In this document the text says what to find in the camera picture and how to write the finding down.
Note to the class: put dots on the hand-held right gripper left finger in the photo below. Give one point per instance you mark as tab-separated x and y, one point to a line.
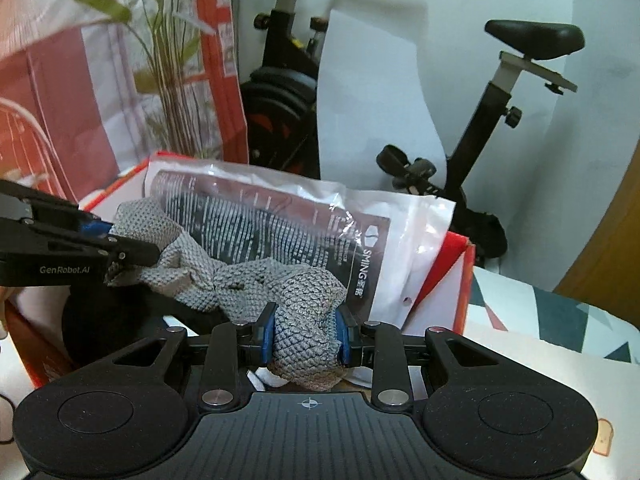
267	332

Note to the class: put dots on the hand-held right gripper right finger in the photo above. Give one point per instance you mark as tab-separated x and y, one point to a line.
343	335

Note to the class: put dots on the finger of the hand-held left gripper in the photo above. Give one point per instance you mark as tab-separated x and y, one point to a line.
50	207
130	255

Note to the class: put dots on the grey mesh cloth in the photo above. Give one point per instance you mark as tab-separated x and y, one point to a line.
300	310

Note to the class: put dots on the black garment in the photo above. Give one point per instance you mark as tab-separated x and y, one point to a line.
280	220

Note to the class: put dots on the red cardboard box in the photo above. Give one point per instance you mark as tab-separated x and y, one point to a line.
445	280

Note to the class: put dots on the red plant printed backdrop cloth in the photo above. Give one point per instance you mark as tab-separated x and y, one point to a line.
60	85

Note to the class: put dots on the black exercise bike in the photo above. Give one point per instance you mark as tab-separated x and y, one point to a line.
285	90

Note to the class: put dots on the white foam sheet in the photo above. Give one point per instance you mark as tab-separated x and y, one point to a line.
380	100

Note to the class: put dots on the wooden door panel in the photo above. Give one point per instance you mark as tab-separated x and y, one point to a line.
610	260

